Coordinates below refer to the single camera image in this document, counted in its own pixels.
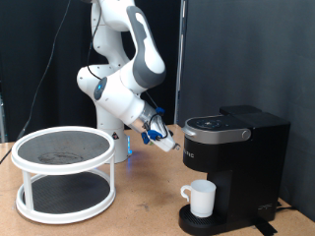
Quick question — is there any black power cord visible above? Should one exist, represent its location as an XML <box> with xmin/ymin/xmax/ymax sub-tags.
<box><xmin>275</xmin><ymin>200</ymin><xmax>298</xmax><ymax>212</ymax></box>

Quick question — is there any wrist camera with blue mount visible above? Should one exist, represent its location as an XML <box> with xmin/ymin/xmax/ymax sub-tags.
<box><xmin>141</xmin><ymin>129</ymin><xmax>163</xmax><ymax>147</ymax></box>

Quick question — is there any white ceramic mug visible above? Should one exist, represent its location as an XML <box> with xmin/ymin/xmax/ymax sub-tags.
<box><xmin>179</xmin><ymin>178</ymin><xmax>218</xmax><ymax>219</ymax></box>

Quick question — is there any black Keurig coffee machine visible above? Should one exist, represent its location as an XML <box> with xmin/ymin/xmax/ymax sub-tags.
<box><xmin>178</xmin><ymin>104</ymin><xmax>291</xmax><ymax>236</ymax></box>

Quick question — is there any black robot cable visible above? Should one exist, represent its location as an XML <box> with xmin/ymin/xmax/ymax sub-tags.
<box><xmin>0</xmin><ymin>0</ymin><xmax>170</xmax><ymax>164</ymax></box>

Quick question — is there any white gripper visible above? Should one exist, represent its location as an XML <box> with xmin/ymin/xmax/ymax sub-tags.
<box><xmin>149</xmin><ymin>121</ymin><xmax>182</xmax><ymax>153</ymax></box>

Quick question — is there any white two-tier turntable stand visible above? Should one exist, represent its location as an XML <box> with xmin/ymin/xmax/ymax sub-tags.
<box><xmin>10</xmin><ymin>125</ymin><xmax>117</xmax><ymax>226</ymax></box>

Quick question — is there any black tape strip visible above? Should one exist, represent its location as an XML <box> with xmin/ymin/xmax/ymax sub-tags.
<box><xmin>251</xmin><ymin>220</ymin><xmax>279</xmax><ymax>236</ymax></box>

